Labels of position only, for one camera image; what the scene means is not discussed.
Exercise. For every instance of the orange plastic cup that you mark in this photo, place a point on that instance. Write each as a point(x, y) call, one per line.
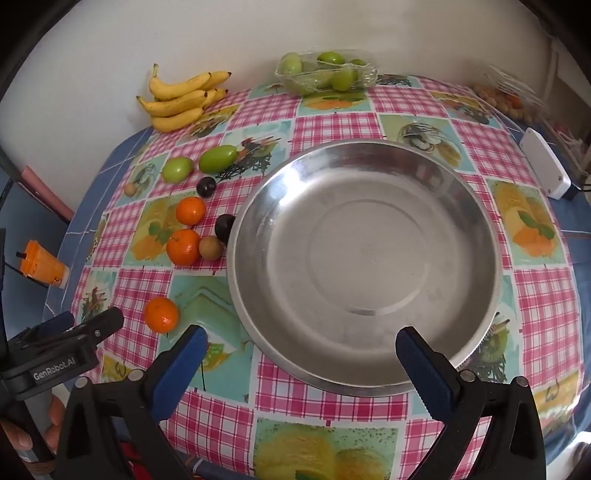
point(44, 267)

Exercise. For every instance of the white plastic box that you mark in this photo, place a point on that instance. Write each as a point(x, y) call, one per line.
point(545, 161)

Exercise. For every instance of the person's left hand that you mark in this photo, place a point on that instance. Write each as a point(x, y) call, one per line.
point(56, 420)

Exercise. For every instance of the pink checkered fruit-print tablecloth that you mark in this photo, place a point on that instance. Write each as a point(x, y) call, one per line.
point(332, 124)

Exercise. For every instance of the large brown longan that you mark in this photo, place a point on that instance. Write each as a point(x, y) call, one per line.
point(210, 247)

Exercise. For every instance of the yellow banana bunch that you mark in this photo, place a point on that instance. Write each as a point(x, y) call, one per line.
point(173, 108)

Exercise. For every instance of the steel bowl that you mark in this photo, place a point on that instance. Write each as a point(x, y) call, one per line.
point(360, 258)

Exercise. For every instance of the red and white pouch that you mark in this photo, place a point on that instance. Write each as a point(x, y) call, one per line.
point(565, 136)

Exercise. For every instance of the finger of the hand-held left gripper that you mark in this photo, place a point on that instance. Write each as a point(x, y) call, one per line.
point(57, 321)
point(104, 321)

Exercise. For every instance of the clear bag of longans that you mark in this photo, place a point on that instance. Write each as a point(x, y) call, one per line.
point(503, 99)

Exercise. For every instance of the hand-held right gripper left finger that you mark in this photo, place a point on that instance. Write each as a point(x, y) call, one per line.
point(178, 369)

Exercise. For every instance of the green jujube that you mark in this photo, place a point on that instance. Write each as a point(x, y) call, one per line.
point(218, 158)
point(177, 169)

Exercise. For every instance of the clear tray of green jujubes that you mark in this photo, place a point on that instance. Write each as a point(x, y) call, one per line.
point(323, 76)

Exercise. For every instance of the small tan longan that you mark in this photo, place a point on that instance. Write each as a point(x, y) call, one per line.
point(130, 188)

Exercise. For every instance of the mandarin orange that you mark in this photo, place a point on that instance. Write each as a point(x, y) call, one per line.
point(183, 247)
point(190, 211)
point(161, 314)

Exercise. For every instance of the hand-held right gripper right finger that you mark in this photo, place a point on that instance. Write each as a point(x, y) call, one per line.
point(425, 374)

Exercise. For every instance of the dark cherry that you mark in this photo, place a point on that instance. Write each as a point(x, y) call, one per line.
point(206, 187)
point(225, 227)

